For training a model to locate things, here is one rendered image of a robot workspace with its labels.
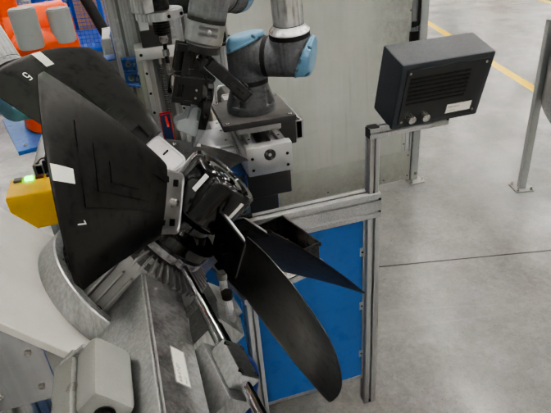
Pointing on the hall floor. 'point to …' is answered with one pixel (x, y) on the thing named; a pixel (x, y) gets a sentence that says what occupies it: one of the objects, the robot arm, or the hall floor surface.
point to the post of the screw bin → (255, 349)
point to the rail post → (371, 308)
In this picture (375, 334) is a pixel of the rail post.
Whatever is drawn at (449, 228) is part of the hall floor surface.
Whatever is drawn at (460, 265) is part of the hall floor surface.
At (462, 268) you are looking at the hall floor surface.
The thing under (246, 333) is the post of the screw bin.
